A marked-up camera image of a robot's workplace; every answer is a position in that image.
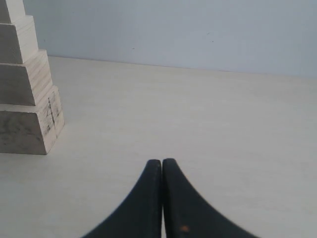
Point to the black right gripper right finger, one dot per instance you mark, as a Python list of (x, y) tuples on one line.
[(187, 214)]

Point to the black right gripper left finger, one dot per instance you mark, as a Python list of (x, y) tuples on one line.
[(140, 213)]

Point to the medium wooden cube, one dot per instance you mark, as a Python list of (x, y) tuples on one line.
[(27, 83)]

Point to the pale wooden cube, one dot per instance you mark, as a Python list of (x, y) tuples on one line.
[(18, 40)]

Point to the small wooden cube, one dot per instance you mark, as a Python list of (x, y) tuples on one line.
[(11, 10)]

